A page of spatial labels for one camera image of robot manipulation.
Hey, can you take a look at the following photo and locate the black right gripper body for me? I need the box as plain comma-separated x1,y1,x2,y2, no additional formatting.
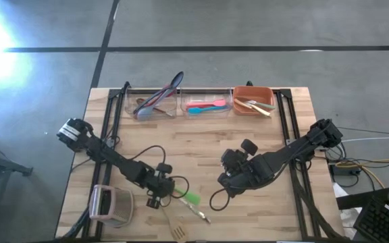
217,138,259,199

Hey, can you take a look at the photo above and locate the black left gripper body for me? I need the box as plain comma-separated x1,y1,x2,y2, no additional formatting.
146,163,176,210

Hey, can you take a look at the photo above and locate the green silicone spatula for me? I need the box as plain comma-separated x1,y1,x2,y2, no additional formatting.
173,187,202,206

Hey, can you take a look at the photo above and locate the yellow-handled table knife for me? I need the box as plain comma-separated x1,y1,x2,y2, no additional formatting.
247,103,271,117
234,97,255,111

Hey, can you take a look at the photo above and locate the pink silicone spatula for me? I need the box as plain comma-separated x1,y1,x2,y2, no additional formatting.
185,99,228,109

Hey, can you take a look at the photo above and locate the teal silicone spatula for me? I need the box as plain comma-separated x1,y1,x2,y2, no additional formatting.
187,105,232,115

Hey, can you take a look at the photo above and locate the green-handled table cutlery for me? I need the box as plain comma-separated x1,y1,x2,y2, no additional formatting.
247,99,276,111

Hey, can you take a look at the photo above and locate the pink mesh utensil holder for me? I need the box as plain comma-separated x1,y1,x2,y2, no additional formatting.
88,184,135,227

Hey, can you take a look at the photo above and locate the wooden slotted spatula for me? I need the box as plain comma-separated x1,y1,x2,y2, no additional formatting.
162,206,190,243

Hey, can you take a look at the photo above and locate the orange plastic bin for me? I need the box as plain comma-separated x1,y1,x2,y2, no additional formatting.
232,85,276,117

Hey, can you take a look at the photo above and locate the clear plastic bin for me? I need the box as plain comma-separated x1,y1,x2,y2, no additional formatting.
125,86,181,121
180,88,234,119

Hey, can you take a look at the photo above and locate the white crumpled paper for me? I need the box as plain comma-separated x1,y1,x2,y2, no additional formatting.
332,182,363,237

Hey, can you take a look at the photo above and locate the black power strip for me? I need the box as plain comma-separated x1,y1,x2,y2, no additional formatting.
329,163,361,177

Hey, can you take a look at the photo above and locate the black laptop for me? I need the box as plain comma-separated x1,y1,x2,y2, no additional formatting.
353,148,389,243

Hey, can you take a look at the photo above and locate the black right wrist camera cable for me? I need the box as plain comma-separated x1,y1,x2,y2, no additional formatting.
209,187,232,212

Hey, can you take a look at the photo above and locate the black aluminium table frame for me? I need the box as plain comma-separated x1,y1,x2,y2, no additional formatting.
79,87,346,241

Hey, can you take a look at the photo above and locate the white cable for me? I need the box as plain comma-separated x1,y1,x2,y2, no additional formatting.
329,136,389,149

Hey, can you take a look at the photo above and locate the thin black cable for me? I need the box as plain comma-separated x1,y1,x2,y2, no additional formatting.
342,126,389,136

